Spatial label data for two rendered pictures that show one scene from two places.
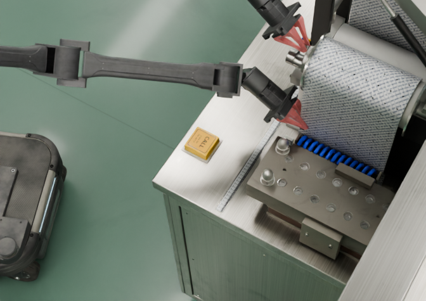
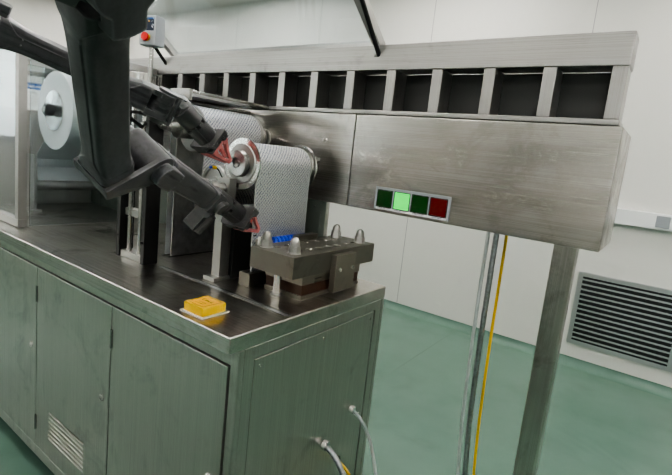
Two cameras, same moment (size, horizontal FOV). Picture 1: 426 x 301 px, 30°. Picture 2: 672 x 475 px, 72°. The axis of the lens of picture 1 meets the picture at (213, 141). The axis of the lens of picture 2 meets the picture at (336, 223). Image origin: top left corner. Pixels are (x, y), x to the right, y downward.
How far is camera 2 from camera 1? 1.98 m
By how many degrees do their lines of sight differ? 82
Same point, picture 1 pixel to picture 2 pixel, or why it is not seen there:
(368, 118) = (296, 177)
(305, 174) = not seen: hidden behind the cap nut
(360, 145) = (291, 216)
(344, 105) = (282, 174)
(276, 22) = (214, 133)
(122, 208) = not seen: outside the picture
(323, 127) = (269, 216)
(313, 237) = (342, 270)
